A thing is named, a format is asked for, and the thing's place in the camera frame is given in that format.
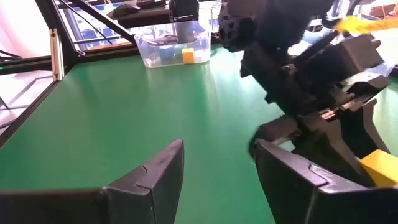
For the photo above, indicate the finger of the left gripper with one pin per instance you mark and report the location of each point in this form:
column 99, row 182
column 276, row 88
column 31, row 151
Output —
column 329, row 146
column 371, row 130

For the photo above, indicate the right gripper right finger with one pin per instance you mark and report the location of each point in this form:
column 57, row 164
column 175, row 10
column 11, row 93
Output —
column 295, row 193

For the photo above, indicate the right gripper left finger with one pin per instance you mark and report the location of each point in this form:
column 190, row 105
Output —
column 146, row 196

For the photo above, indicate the yellow cube block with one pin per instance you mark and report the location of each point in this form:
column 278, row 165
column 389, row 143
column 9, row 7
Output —
column 188, row 56
column 382, row 169

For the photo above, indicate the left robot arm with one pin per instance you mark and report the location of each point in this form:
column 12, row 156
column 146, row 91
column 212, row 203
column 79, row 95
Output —
column 280, row 18

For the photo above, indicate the yellow gripper tag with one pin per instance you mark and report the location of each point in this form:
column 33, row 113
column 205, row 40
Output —
column 354, row 25

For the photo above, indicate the green table mat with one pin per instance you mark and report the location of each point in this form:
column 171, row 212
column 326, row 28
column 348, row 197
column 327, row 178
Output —
column 124, row 118

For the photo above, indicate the clear plastic bin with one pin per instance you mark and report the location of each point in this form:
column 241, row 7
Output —
column 202, row 34

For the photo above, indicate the blue block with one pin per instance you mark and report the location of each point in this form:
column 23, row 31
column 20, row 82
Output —
column 166, row 53

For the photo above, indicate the silver aluminium extrusion piece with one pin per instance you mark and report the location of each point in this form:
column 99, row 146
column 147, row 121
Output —
column 56, row 56

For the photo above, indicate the dark grey desk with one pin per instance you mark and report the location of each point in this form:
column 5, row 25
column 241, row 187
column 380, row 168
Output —
column 146, row 18

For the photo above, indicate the black computer mouse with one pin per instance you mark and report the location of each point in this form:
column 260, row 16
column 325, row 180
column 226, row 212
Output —
column 124, row 11

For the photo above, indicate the black table frame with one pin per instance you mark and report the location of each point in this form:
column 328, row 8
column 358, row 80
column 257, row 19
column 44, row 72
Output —
column 70, row 56

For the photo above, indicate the black diagonal frame strut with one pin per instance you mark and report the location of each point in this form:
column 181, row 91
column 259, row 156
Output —
column 105, row 19

